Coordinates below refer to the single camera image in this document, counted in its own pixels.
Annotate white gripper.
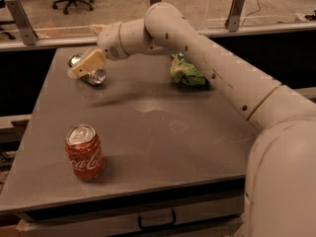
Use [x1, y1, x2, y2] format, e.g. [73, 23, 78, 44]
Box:
[67, 22, 127, 78]

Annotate green soda can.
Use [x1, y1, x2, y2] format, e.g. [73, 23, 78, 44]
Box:
[68, 53, 106, 86]

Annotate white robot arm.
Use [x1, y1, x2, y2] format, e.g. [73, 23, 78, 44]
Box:
[68, 2, 316, 237]

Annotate red Coca-Cola can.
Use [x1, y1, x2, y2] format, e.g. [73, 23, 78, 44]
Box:
[64, 124, 105, 181]

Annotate green chip bag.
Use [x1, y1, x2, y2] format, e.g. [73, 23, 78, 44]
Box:
[170, 52, 207, 87]

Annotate white drawer front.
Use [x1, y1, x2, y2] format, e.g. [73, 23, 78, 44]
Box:
[17, 196, 244, 237]

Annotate left metal bracket post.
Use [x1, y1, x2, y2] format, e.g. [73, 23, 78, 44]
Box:
[5, 0, 39, 45]

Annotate right metal bracket post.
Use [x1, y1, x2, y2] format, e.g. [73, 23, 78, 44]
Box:
[225, 0, 245, 33]

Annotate black drawer handle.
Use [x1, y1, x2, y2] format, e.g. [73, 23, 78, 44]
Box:
[137, 209, 177, 231]

